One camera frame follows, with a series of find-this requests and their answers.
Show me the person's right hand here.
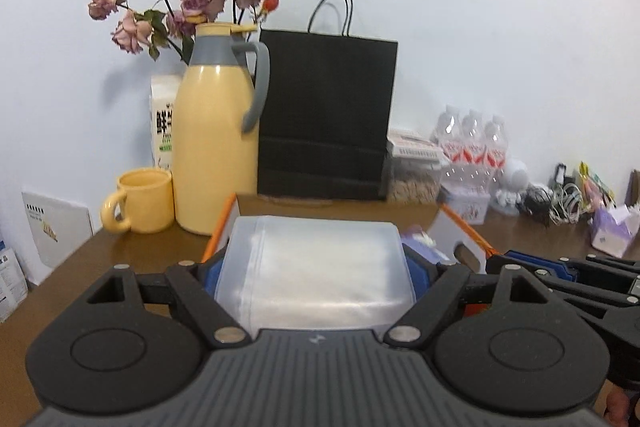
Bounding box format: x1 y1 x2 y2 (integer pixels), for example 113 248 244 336
604 387 640 424

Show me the clear plastic box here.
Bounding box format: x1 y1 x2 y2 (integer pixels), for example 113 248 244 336
215 215 419 333

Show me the black paper bag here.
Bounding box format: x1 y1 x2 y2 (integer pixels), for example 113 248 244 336
257 0 400 202

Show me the red cardboard box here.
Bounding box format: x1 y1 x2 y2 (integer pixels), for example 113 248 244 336
200 193 501 319

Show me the purple tissue pack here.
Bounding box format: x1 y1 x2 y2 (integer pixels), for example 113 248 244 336
590 203 640 258

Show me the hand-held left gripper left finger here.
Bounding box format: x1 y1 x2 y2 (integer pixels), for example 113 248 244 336
75 254 252 349

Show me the small white robot toy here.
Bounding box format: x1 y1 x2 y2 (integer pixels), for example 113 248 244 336
495 158 532 214

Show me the white printed tin box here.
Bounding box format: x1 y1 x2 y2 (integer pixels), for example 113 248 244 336
440 184 492 226

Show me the white milk carton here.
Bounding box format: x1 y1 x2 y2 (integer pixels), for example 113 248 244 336
151 74 184 170

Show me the yellow mug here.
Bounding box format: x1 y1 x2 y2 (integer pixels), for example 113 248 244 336
100 167 175 234

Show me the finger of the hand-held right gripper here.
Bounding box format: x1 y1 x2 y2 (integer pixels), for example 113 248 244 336
486 249 640 281
547 278 640 309

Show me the purple woven pouch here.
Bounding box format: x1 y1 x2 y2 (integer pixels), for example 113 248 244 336
400 224 453 267

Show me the yellow-green snack packet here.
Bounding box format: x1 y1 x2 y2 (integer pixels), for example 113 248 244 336
577 162 617 211

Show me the white cable bundle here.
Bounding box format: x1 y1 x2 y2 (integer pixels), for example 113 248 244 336
549 184 594 226

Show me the blue and white packet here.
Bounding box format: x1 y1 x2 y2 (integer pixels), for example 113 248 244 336
0 232 29 323

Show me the clear container with white lid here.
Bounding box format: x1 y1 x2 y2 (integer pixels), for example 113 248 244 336
387 127 451 207

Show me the white wall panel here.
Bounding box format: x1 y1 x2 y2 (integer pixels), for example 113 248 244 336
21 191 95 271

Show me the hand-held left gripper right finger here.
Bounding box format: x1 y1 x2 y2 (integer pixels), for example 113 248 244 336
384 245 584 349

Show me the yellow thermos jug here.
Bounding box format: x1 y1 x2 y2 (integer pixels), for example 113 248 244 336
172 22 271 236

